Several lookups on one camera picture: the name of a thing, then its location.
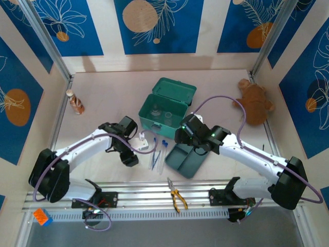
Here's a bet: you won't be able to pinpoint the green divided tray insert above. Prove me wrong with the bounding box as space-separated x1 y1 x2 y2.
164 143 208 180

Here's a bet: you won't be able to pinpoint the clear test tube blue cap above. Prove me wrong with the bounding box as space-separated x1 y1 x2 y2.
159 143 170 175
156 139 166 172
149 137 157 170

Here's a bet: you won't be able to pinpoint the blue plastic tweezers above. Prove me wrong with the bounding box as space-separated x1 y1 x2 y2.
151 150 161 170

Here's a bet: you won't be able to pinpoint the green plastic toolbox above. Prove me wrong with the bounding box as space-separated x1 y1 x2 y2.
138 77 197 134

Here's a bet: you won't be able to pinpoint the clear glass flask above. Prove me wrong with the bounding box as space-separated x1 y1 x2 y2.
150 102 162 118

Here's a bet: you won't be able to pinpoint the brown white patterned bottle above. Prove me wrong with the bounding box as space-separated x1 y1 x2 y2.
66 89 85 116

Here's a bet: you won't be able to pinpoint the yellow black pliers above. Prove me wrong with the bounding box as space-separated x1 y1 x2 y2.
166 177 189 214

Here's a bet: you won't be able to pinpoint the brown plush toy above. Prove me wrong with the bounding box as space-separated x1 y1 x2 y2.
232 78 275 127

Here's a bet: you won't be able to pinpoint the black controller board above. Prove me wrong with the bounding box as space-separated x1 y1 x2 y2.
82 208 103 220
227 208 254 223

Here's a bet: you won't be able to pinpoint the orange blue toy brick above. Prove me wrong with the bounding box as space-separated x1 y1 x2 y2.
32 207 54 227

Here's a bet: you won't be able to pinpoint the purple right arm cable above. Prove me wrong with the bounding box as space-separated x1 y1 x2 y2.
191 95 324 224

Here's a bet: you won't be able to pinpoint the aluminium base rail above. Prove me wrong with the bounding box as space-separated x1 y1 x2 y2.
22 180 305 214

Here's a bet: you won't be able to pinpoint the white slotted cable duct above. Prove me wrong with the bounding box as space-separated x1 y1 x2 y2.
46 208 229 222

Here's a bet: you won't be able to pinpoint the aluminium frame post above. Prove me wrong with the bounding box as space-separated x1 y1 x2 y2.
17 0 74 83
248 0 303 78

